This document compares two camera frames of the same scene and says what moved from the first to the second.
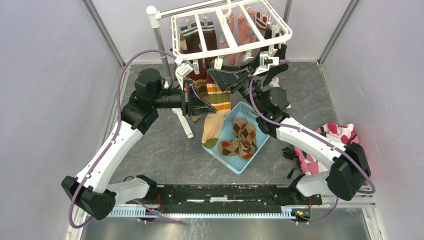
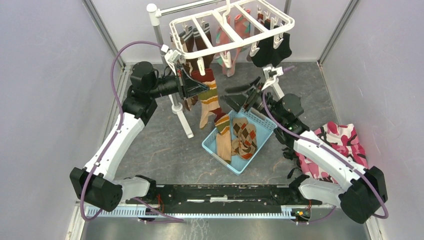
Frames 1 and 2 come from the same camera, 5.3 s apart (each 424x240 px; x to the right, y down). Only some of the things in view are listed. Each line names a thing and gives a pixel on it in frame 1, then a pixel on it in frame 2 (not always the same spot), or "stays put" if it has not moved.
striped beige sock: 214,122 → 222,122
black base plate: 226,197 stays put
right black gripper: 226,78 → 247,100
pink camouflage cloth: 311,164 stays put
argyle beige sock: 230,147 stays put
